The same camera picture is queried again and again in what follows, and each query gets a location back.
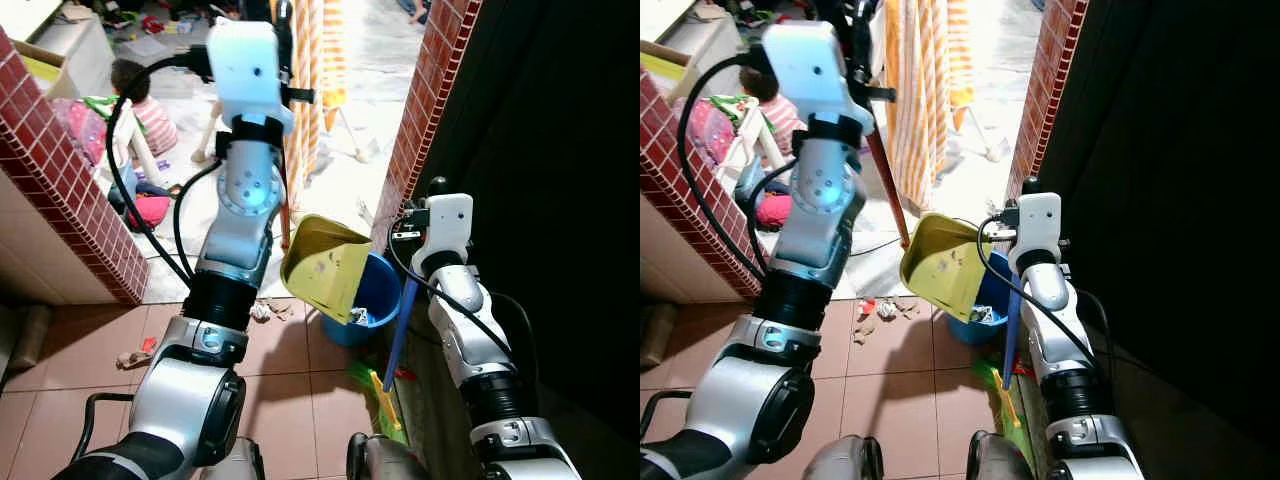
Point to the yellow-green dustpan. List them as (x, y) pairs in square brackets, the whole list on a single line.
[(940, 268), (325, 268)]

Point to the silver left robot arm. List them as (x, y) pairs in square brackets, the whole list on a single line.
[(815, 230), (215, 240)]

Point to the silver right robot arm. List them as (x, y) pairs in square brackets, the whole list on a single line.
[(470, 330), (1060, 330)]

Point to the orange white striped cloth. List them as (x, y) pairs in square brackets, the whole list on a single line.
[(312, 70), (925, 90)]

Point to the sitting child in striped shirt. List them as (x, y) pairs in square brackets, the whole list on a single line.
[(780, 110), (150, 115)]

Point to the blue plastic bucket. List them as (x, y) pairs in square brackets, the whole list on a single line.
[(990, 300), (378, 290)]

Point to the white plastic chair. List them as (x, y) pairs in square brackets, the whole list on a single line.
[(212, 125)]

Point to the cardboard box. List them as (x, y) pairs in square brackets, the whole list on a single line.
[(65, 45), (690, 50)]

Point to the white crumpled paper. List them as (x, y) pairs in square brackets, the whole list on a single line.
[(260, 310), (886, 309)]

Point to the brown paper scrap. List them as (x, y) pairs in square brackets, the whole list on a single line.
[(283, 308), (865, 328), (130, 358)]

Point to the pink bag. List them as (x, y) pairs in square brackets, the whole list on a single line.
[(150, 210), (775, 210)]

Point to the robot right leg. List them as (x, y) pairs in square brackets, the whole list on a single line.
[(1000, 460), (385, 460)]

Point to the robot leg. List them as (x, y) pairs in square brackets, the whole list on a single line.
[(1000, 460), (385, 460), (845, 460), (238, 462)]

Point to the robot left leg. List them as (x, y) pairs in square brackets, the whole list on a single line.
[(238, 462), (845, 460)]

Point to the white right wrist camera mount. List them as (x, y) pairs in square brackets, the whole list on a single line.
[(1040, 225), (448, 225)]

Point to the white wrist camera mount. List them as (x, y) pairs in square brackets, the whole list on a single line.
[(805, 70), (448, 225), (1040, 225), (245, 70)]

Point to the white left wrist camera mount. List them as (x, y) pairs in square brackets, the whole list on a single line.
[(245, 70), (805, 70)]

